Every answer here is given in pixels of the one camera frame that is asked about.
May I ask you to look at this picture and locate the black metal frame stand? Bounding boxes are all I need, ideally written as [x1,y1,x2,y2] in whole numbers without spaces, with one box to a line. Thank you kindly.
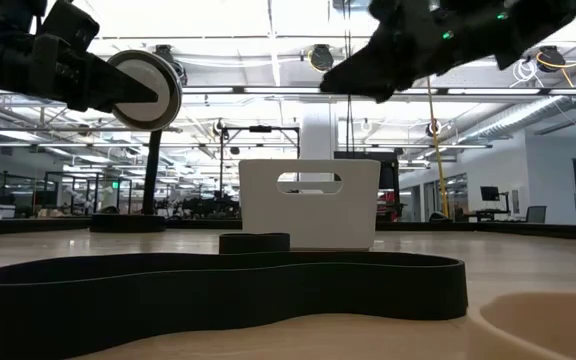
[219,125,302,201]

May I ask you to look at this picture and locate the black cart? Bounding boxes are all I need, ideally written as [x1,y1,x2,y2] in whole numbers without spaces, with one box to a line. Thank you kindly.
[334,150,401,222]

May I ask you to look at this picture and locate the yellow hanging cable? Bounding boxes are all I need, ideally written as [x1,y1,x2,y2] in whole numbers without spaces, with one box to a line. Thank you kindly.
[426,75,451,219]

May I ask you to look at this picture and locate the black lamp pole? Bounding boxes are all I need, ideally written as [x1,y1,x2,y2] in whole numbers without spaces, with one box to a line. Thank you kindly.
[141,128,164,216]

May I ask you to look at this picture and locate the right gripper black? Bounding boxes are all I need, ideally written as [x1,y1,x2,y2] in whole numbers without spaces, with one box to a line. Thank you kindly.
[319,0,576,105]

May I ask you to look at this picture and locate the cream bowl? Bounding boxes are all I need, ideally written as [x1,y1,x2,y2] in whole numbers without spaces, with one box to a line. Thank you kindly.
[466,290,576,360]

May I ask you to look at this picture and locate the large black rubber band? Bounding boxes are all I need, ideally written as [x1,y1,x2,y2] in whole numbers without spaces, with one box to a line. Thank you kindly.
[0,250,469,360]

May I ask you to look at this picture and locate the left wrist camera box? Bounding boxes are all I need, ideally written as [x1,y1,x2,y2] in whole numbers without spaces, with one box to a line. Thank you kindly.
[41,0,101,52]

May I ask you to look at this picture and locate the black hanging cables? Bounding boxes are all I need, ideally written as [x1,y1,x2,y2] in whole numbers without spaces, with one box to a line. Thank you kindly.
[342,0,354,154]

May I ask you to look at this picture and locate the white plastic bin with handle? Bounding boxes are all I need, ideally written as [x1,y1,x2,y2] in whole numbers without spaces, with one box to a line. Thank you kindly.
[238,158,382,252]

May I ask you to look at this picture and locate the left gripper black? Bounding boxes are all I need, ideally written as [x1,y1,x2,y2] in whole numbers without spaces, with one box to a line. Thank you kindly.
[0,0,160,113]

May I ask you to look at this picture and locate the black round lamp base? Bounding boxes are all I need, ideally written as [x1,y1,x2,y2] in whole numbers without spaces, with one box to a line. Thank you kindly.
[89,213,167,234]

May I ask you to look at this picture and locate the grey office chair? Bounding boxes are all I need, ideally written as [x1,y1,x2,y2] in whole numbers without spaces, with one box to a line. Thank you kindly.
[524,205,548,225]

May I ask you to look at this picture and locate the small black rubber band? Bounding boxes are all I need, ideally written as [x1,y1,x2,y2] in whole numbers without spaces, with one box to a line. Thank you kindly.
[218,232,292,255]

